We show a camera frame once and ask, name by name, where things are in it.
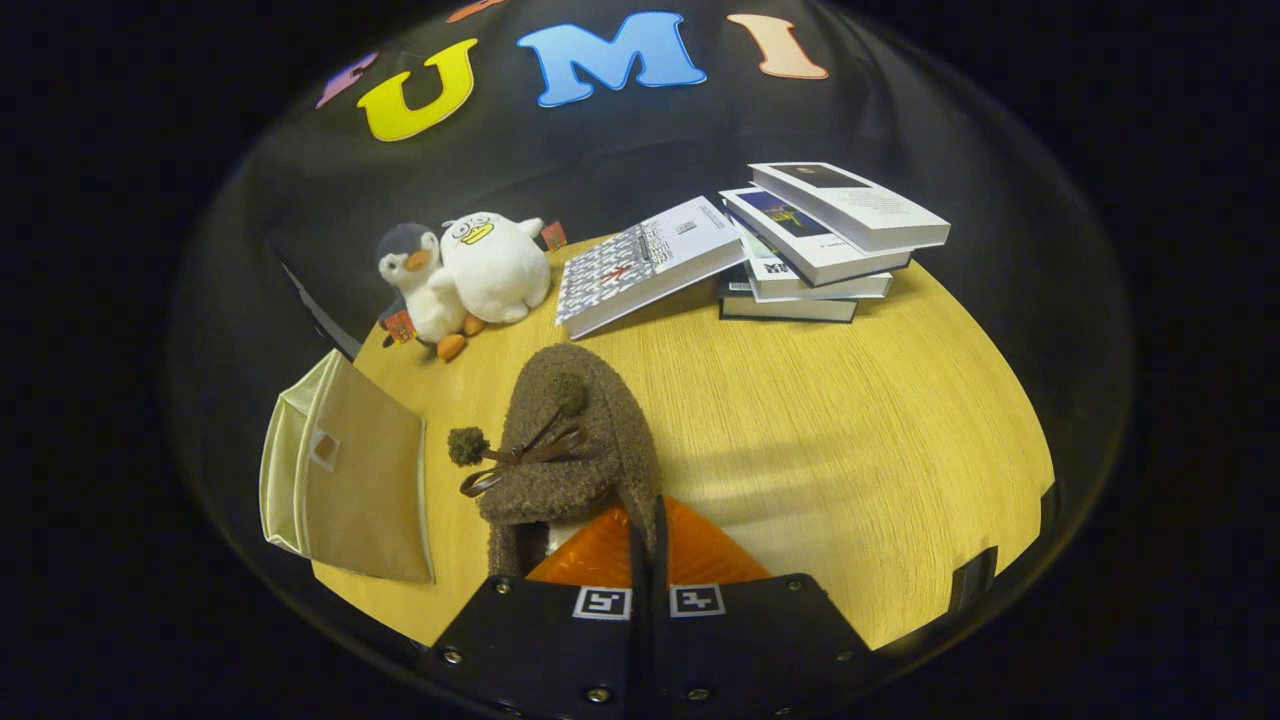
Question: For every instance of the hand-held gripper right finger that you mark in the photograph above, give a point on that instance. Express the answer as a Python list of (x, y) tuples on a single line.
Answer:
[(750, 650)]

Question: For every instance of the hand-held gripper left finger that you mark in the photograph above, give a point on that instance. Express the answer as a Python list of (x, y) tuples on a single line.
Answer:
[(540, 650)]

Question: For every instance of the beige fabric storage box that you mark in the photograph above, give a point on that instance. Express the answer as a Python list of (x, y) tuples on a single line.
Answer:
[(370, 480)]

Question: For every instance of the brown fuzzy shoe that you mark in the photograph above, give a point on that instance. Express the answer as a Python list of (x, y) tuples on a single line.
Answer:
[(600, 400)]

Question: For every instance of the dark grey book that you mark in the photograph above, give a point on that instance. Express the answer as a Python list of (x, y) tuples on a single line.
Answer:
[(790, 308)]

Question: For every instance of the white book with black print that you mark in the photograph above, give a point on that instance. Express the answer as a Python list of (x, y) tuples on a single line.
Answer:
[(790, 285)]

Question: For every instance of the grey white penguin plush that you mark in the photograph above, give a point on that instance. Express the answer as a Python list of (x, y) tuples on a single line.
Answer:
[(425, 295)]

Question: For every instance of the white duck plush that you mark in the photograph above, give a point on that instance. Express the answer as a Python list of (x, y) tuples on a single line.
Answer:
[(495, 270)]

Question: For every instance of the grey patterned book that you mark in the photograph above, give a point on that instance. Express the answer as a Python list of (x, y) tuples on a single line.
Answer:
[(640, 265)]

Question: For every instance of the white book with blue picture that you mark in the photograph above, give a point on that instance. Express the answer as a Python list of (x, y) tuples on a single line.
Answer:
[(810, 245)]

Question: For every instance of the black backdrop cloth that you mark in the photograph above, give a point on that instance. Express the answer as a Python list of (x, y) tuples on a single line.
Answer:
[(900, 120)]

